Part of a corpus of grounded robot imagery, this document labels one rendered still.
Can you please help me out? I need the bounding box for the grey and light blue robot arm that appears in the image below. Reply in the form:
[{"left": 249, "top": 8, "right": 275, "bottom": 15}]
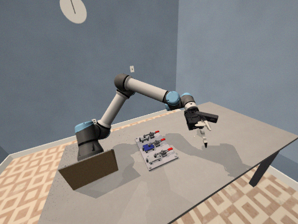
[{"left": 75, "top": 73, "right": 198, "bottom": 161}]

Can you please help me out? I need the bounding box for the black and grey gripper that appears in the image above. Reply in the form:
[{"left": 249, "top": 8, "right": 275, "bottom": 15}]
[{"left": 184, "top": 107, "right": 211, "bottom": 148}]

